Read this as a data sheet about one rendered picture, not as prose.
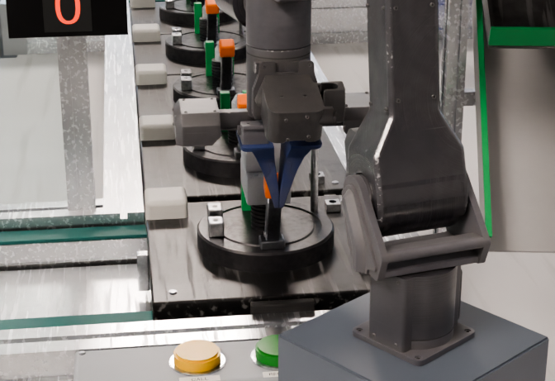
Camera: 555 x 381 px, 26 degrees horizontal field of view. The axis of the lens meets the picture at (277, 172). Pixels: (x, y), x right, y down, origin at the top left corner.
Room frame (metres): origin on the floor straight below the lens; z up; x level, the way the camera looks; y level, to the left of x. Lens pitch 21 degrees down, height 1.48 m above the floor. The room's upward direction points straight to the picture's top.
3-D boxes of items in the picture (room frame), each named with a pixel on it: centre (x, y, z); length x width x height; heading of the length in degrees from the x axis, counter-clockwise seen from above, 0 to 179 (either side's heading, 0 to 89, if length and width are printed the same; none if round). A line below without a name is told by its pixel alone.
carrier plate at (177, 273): (1.13, 0.01, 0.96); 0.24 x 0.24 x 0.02; 7
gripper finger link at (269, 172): (1.02, 0.02, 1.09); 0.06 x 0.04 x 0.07; 7
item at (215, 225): (1.10, 0.06, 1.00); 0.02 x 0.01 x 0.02; 7
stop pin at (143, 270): (1.11, 0.14, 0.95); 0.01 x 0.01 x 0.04; 7
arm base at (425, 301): (0.77, -0.10, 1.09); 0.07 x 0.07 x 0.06; 44
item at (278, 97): (0.98, -0.02, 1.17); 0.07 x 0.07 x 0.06; 10
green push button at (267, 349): (0.91, 0.00, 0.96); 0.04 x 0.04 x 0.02
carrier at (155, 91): (1.62, 0.08, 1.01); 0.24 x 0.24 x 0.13; 7
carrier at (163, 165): (1.38, 0.05, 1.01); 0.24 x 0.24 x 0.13; 7
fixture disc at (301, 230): (1.13, 0.01, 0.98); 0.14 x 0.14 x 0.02
